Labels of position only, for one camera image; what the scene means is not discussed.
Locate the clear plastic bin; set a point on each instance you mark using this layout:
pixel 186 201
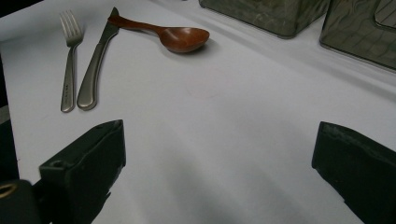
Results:
pixel 358 34
pixel 274 15

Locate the metal fork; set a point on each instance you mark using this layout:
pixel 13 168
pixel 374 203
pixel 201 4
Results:
pixel 69 77

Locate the metal table knife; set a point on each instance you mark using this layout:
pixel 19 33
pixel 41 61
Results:
pixel 91 77

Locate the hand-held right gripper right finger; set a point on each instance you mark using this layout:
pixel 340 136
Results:
pixel 361 171

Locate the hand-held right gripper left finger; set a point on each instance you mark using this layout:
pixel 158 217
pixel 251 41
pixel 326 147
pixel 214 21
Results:
pixel 84 168

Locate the brown wooden spoon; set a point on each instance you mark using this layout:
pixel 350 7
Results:
pixel 183 39

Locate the white table mat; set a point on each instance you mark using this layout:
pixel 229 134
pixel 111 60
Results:
pixel 218 109

